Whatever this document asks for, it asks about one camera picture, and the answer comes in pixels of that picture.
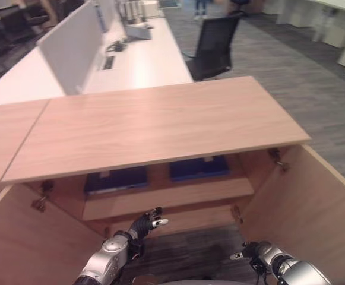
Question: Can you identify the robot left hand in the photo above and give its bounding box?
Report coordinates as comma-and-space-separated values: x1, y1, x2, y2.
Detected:
129, 207, 170, 239

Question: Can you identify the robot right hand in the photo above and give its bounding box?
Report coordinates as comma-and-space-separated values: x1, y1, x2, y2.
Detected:
229, 240, 264, 262

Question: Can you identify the wooden cabinet shelf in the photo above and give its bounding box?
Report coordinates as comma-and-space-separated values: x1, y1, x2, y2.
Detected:
82, 177, 255, 222

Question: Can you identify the blue folder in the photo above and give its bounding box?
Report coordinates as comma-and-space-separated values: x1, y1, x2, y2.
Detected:
83, 165, 149, 196
169, 154, 231, 183

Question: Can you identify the wooden cabinet door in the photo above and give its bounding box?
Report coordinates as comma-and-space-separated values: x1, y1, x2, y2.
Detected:
239, 144, 345, 285
0, 183, 108, 285

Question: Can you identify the wooden office cabinet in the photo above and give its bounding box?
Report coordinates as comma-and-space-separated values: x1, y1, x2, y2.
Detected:
0, 75, 312, 238

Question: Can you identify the long white office desk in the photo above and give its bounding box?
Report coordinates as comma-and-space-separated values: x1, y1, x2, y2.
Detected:
0, 16, 194, 108

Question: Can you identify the wooden neighbour cabinet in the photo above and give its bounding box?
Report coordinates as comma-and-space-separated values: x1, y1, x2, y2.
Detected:
0, 99, 52, 185

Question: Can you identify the black mesh office chair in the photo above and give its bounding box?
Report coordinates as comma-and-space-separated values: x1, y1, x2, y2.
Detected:
183, 11, 246, 82

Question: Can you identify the black office chairs row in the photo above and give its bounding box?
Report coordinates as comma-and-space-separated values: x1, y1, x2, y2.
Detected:
0, 0, 61, 61

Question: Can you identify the metal door hinge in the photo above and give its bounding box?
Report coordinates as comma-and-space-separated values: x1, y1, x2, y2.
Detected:
231, 205, 245, 224
30, 180, 55, 212
267, 148, 290, 173

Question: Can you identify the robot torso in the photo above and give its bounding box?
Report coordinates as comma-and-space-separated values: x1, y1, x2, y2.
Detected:
156, 278, 222, 285

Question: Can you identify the white desk divider panel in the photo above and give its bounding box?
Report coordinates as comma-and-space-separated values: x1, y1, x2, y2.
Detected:
36, 0, 115, 96

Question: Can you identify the grey desktop device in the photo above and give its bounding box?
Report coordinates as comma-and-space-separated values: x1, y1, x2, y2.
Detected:
121, 23, 154, 41

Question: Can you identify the person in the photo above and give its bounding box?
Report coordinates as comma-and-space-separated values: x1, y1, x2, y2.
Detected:
193, 0, 209, 20

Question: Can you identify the white desk row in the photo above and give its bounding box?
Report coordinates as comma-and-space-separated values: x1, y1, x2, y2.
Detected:
262, 0, 345, 72

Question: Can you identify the black desk cable outlet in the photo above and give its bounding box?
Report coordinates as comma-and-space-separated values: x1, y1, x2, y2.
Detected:
101, 56, 116, 71

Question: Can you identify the black cable bundle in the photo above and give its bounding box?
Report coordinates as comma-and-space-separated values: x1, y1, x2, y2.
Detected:
105, 40, 129, 54

